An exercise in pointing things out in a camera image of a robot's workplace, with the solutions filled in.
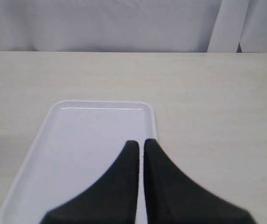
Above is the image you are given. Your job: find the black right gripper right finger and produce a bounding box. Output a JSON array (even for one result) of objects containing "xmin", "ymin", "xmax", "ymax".
[{"xmin": 143, "ymin": 139, "xmax": 255, "ymax": 224}]

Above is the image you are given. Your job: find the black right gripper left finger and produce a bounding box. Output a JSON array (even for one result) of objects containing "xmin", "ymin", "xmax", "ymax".
[{"xmin": 41, "ymin": 140, "xmax": 139, "ymax": 224}]

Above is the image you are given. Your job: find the white plastic tray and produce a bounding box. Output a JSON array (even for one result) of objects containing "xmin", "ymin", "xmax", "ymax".
[{"xmin": 0, "ymin": 101, "xmax": 157, "ymax": 224}]

